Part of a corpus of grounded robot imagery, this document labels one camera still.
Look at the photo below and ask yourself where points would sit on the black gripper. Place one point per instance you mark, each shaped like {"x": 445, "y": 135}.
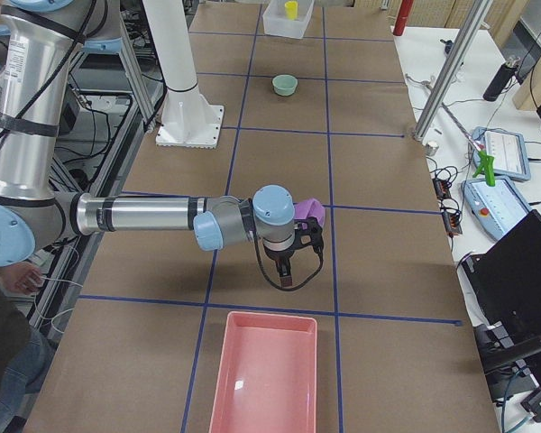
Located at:
{"x": 279, "y": 257}

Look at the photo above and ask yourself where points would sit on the yellow plastic cup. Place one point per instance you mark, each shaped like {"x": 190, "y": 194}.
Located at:
{"x": 291, "y": 9}

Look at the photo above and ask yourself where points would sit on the purple crumpled cloth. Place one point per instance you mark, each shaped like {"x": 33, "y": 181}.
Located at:
{"x": 310, "y": 207}

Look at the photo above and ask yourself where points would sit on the pink plastic bin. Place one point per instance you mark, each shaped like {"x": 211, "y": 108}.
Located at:
{"x": 267, "y": 374}

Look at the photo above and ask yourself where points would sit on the mint green bowl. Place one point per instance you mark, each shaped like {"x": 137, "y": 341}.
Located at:
{"x": 284, "y": 85}

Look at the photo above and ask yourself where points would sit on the blue teach pendant tablet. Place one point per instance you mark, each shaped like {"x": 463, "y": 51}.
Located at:
{"x": 497, "y": 209}

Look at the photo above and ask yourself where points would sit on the black laptop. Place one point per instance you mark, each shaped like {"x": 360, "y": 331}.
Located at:
{"x": 506, "y": 280}

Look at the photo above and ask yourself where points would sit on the translucent white plastic bin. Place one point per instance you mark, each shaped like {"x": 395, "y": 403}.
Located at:
{"x": 275, "y": 22}

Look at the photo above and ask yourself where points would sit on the red cylinder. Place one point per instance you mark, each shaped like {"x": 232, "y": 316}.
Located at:
{"x": 402, "y": 17}

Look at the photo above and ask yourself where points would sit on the black bottle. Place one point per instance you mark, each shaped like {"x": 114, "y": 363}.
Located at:
{"x": 501, "y": 79}

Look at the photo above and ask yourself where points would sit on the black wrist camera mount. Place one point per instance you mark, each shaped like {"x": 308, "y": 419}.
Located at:
{"x": 309, "y": 233}

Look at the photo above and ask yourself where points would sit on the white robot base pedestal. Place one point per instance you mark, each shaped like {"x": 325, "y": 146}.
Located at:
{"x": 187, "y": 119}

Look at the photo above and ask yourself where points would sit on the aluminium frame post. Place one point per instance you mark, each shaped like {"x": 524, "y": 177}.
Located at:
{"x": 462, "y": 43}

